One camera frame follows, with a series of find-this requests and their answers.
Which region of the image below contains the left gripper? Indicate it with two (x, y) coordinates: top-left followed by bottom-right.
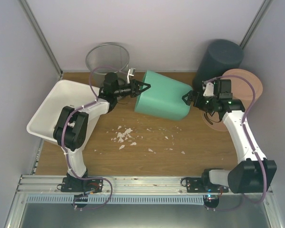
(114, 79), (151, 98)

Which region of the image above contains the green plastic bin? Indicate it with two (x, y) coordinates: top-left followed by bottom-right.
(134, 70), (192, 121)

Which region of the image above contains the silver wire mesh bin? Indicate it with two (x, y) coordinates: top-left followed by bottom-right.
(85, 43), (130, 87)

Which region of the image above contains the dark grey plastic bin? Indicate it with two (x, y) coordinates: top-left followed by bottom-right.
(192, 39), (244, 91)

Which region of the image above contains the salmon pink plastic bin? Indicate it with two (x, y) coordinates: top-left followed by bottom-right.
(201, 68), (263, 132)

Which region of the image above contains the white plastic tub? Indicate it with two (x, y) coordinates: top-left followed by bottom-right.
(27, 80), (95, 145)

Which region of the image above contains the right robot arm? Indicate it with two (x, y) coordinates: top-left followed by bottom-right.
(172, 76), (277, 195)

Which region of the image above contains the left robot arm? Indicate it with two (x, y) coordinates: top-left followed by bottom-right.
(53, 72), (151, 192)

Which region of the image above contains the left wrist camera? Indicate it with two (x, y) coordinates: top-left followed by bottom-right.
(126, 67), (135, 84)

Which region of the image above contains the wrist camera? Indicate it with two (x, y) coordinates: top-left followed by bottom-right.
(202, 82), (214, 97)
(126, 67), (135, 84)

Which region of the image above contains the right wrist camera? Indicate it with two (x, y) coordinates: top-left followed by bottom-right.
(202, 82), (214, 97)

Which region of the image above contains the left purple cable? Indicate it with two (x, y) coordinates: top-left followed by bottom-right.
(61, 65), (129, 181)

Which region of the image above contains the left aluminium frame post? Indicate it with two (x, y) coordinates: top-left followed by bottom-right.
(19, 0), (63, 79)

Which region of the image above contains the aluminium frame post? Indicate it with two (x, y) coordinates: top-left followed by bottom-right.
(239, 0), (273, 50)
(19, 0), (63, 79)

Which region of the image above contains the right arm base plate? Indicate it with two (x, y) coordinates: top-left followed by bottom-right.
(180, 177), (229, 194)

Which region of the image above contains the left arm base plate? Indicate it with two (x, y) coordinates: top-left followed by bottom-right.
(57, 176), (103, 194)

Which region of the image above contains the grey slotted cable duct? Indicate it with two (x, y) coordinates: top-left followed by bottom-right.
(27, 194), (204, 205)

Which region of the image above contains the right aluminium frame post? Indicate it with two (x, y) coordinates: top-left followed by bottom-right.
(239, 0), (273, 50)

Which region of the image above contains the aluminium mounting rail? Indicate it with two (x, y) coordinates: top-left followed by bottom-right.
(15, 174), (274, 196)

